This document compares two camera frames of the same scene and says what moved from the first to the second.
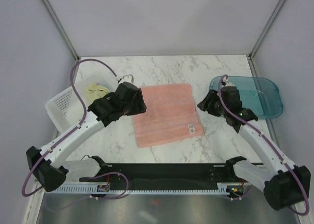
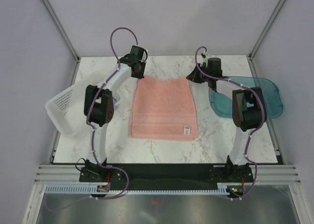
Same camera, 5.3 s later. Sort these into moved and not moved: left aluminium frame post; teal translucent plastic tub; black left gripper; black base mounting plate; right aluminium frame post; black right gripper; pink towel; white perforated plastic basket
Moved: black right gripper; black left gripper; pink towel
Not moved: black base mounting plate; right aluminium frame post; teal translucent plastic tub; left aluminium frame post; white perforated plastic basket
